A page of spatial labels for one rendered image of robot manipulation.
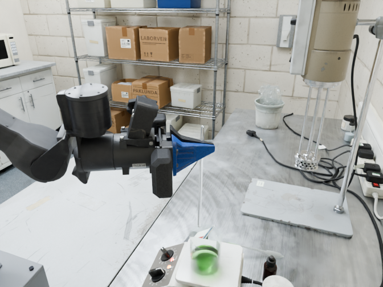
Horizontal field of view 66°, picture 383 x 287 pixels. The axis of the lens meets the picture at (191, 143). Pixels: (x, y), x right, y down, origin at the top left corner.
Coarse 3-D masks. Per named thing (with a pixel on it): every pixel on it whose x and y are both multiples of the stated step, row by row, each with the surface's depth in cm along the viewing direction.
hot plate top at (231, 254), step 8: (224, 248) 63; (232, 248) 63; (240, 248) 63; (184, 256) 61; (224, 256) 61; (232, 256) 61; (240, 256) 61; (184, 264) 59; (224, 264) 59; (232, 264) 59; (240, 264) 59; (176, 272) 57; (184, 272) 57; (192, 272) 57; (224, 272) 57; (232, 272) 57; (176, 280) 56; (184, 280) 56; (192, 280) 56; (200, 280) 56; (208, 280) 56; (216, 280) 56; (224, 280) 56; (232, 280) 56
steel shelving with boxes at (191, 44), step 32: (96, 0) 262; (128, 0) 250; (160, 0) 249; (192, 0) 242; (96, 32) 279; (128, 32) 262; (160, 32) 256; (192, 32) 246; (192, 64) 251; (224, 64) 265; (128, 96) 293; (160, 96) 277; (192, 96) 273; (224, 96) 290; (192, 128) 299
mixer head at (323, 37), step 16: (304, 0) 65; (320, 0) 65; (336, 0) 63; (352, 0) 63; (304, 16) 67; (320, 16) 66; (336, 16) 64; (352, 16) 64; (304, 32) 68; (320, 32) 66; (336, 32) 65; (352, 32) 66; (304, 48) 69; (320, 48) 68; (336, 48) 66; (304, 64) 71; (320, 64) 68; (336, 64) 68; (304, 80) 74; (320, 80) 70; (336, 80) 69
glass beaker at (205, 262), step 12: (192, 228) 57; (204, 228) 58; (216, 228) 57; (192, 240) 58; (204, 240) 60; (216, 240) 58; (192, 252) 55; (204, 252) 53; (216, 252) 54; (192, 264) 56; (204, 264) 55; (216, 264) 56; (204, 276) 56
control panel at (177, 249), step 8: (168, 248) 69; (176, 248) 67; (160, 256) 68; (176, 256) 64; (152, 264) 66; (160, 264) 65; (168, 264) 63; (168, 272) 61; (160, 280) 60; (168, 280) 59
